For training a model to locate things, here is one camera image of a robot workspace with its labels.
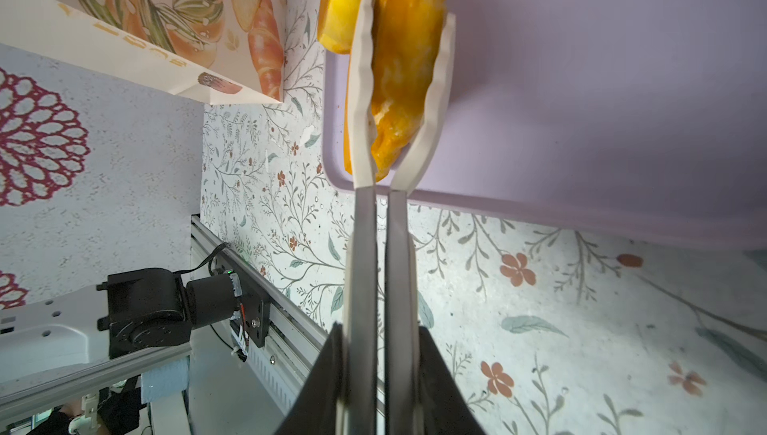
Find printed paper bag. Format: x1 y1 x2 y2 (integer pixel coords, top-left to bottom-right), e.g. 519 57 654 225
1 0 287 105

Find floral table mat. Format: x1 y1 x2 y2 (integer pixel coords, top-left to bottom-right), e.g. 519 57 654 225
201 0 766 434

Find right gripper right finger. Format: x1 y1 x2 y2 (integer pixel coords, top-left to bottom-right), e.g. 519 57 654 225
419 327 485 435

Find metal tongs with white tips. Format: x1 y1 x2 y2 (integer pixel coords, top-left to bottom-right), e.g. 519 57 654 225
337 0 457 434

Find lavender tray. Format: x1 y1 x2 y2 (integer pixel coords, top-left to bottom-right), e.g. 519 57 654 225
322 0 767 250

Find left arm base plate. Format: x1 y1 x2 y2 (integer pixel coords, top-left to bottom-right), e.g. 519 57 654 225
212 248 272 353

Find orange elongated bread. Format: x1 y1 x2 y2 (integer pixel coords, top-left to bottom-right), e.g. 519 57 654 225
372 0 447 181

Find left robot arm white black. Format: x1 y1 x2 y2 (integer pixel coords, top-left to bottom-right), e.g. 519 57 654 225
1 267 242 383

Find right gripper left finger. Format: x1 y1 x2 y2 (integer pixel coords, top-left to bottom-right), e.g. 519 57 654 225
275 323 344 435

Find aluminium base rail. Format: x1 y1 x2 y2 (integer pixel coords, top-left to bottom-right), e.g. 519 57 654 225
0 212 385 430

